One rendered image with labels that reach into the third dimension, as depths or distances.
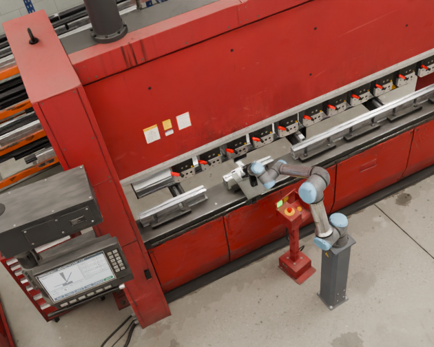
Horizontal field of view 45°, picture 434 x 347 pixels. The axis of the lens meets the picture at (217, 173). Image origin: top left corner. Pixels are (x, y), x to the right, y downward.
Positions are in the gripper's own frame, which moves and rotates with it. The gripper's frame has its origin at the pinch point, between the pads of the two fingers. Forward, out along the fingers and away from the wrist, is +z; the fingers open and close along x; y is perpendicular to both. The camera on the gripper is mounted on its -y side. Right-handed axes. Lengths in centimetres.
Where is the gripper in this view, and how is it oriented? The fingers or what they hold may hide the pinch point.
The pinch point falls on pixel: (246, 175)
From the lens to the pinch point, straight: 370.3
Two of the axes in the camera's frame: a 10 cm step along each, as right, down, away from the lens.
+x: -9.0, 3.9, -2.1
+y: -4.0, -9.1, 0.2
